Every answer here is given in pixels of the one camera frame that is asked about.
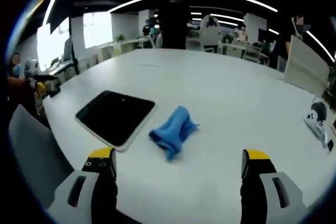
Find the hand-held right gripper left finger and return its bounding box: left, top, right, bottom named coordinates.
left=46, top=147, right=119, bottom=224

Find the white mesh chair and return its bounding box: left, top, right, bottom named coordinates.
left=282, top=35, right=332, bottom=99

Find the blue cleaning cloth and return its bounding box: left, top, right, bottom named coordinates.
left=149, top=105, right=201, bottom=162

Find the black pillar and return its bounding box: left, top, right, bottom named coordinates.
left=158, top=0, right=190, bottom=50

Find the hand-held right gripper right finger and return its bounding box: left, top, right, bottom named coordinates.
left=240, top=149, right=312, bottom=224

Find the black pole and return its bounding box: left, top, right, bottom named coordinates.
left=68, top=16, right=80, bottom=76

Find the grey chair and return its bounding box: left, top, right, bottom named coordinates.
left=7, top=103, right=76, bottom=209

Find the small black object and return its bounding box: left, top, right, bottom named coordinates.
left=48, top=83, right=62, bottom=98

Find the black tray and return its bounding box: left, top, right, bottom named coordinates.
left=75, top=90, right=158, bottom=153

